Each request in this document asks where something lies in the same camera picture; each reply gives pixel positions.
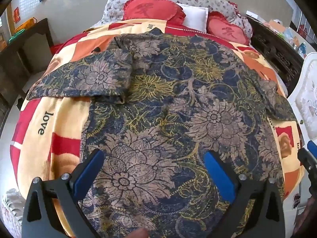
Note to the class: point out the pile of papers and packets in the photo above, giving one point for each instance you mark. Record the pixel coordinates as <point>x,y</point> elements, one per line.
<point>289,34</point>

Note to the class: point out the white upholstered chair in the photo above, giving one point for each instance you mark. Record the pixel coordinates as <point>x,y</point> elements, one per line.
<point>307,99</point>

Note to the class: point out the dark wooden desk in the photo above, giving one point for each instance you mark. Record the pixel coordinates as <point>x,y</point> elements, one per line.
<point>14,54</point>

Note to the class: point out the dark floral print shirt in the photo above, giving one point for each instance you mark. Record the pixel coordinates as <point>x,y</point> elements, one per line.
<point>161,91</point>

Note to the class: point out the orange red patchwork blanket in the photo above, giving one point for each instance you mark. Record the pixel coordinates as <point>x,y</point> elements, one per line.
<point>44,109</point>

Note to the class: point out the green flat packet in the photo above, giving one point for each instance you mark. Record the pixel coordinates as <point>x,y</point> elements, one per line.
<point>16,36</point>

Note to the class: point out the small red heart pillow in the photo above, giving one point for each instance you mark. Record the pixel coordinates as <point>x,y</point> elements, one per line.
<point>225,31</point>

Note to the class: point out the large red heart pillow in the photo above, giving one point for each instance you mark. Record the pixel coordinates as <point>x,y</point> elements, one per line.
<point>148,7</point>

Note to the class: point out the metal rack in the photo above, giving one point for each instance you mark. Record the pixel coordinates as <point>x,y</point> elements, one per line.
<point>305,28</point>

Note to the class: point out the yellow box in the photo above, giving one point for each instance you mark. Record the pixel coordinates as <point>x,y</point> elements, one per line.
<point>26,24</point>

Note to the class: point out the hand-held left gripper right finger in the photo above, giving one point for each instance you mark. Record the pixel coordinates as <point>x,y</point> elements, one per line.
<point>219,176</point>

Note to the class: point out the white pillow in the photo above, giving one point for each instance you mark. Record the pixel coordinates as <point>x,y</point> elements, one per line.
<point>195,17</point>

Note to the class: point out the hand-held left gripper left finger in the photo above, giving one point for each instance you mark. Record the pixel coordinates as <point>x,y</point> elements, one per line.
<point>91,169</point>

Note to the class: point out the white paper sheet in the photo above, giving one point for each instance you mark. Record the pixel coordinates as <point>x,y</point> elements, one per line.
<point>252,14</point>

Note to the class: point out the carved dark wooden cabinet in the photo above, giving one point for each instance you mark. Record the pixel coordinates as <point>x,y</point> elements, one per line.
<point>272,47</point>

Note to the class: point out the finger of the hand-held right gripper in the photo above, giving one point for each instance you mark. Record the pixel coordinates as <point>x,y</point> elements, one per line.
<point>308,158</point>

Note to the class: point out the person's left hand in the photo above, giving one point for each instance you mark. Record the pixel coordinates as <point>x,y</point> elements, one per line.
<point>141,234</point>

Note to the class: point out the red wall sticker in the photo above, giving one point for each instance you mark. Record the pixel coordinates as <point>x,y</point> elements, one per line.
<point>17,14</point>

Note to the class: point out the white lace bed skirt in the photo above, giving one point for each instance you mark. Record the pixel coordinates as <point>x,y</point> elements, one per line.
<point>12,210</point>

